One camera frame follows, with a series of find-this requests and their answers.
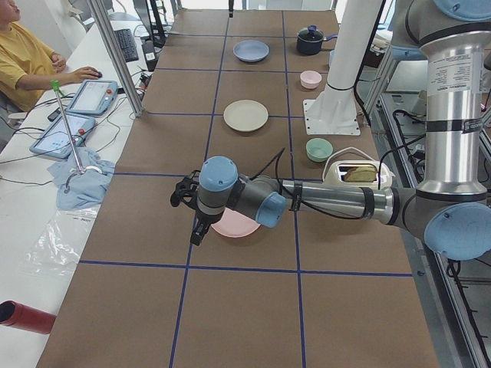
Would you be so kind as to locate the pink plate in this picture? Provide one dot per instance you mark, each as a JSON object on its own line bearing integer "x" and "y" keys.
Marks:
{"x": 235, "y": 225}

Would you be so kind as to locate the blue plate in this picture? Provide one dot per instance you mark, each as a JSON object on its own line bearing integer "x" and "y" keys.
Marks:
{"x": 251, "y": 51}

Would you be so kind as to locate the dark blue lidded pot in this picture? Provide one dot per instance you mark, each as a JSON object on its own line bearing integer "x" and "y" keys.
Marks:
{"x": 310, "y": 40}

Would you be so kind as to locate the pink bowl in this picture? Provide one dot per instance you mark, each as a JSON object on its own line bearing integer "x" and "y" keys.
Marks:
{"x": 310, "y": 79}

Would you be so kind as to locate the black keyboard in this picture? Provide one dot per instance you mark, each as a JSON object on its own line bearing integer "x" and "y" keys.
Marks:
{"x": 127, "y": 44}

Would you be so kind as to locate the cream plate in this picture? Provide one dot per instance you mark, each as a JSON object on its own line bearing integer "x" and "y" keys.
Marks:
{"x": 245, "y": 115}

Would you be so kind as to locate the light blue cloth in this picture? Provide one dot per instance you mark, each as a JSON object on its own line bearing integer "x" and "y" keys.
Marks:
{"x": 81, "y": 191}

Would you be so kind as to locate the green bowl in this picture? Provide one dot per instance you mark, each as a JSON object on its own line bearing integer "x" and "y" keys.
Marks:
{"x": 318, "y": 149}

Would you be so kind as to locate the white toaster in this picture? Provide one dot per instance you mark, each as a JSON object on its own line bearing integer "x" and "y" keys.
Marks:
{"x": 334, "y": 170}

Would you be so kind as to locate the clear plastic bag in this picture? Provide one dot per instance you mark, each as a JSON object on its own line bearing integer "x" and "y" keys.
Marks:
{"x": 58, "y": 249}

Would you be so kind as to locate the bread slice in toaster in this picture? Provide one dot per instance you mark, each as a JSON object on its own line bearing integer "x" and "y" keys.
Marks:
{"x": 361, "y": 174}

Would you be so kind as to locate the upper teach pendant tablet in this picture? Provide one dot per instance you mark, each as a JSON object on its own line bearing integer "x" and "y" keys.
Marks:
{"x": 93, "y": 97}

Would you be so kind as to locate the teach pendant tablet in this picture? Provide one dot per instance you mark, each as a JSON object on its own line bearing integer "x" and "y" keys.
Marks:
{"x": 55, "y": 140}
{"x": 93, "y": 97}

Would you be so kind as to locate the lower teach pendant tablet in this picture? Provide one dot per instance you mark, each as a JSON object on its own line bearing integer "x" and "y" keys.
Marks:
{"x": 55, "y": 140}

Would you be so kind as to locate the metal rod green tip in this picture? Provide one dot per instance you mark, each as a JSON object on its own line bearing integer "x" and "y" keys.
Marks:
{"x": 55, "y": 85}

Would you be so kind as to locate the red cylinder bottle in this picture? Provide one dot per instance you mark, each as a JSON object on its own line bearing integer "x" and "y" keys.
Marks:
{"x": 22, "y": 317}

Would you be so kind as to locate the person in yellow shirt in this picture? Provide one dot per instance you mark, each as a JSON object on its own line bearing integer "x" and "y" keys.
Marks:
{"x": 27, "y": 64}

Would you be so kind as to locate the aluminium frame post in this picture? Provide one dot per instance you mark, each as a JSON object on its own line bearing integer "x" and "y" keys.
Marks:
{"x": 100, "y": 16}

